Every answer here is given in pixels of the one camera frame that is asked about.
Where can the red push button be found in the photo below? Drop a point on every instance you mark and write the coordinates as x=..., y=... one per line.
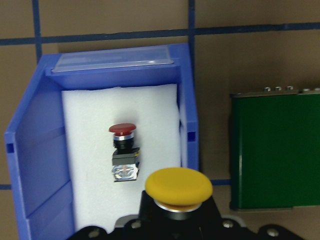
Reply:
x=125, y=158

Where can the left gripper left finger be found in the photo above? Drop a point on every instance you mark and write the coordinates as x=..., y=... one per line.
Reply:
x=149, y=211

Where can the yellow push button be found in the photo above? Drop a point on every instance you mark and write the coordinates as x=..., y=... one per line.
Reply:
x=178, y=192

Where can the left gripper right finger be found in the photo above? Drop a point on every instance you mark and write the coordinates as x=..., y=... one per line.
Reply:
x=209, y=211

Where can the white foam pad left bin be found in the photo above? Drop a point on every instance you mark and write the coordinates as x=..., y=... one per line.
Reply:
x=98, y=200

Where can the green conveyor belt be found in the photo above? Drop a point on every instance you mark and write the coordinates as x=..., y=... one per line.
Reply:
x=275, y=149

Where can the far blue storage bin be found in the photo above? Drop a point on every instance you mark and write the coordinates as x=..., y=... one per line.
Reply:
x=36, y=142

